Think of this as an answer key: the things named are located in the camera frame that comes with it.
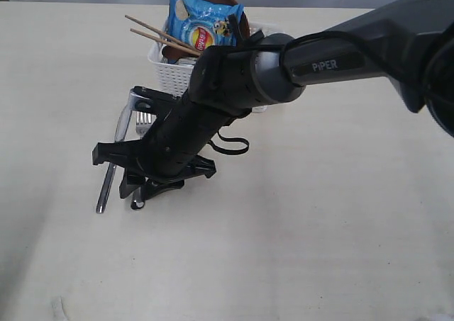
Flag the black cable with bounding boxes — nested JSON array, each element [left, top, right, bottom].
[[209, 14, 426, 156]]

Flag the silver fork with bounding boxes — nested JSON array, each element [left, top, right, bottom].
[[129, 111, 155, 210]]

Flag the silver table knife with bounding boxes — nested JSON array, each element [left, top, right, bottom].
[[95, 103, 132, 214]]

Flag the brown round plate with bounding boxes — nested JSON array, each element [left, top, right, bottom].
[[166, 0, 250, 45]]

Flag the blue chips bag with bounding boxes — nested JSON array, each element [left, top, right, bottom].
[[167, 0, 244, 51]]

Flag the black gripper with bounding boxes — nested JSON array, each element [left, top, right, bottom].
[[92, 97, 216, 210]]

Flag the white perforated plastic basket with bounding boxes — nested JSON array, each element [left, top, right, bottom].
[[148, 21, 284, 113]]

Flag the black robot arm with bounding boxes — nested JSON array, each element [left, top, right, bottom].
[[92, 0, 453, 213]]

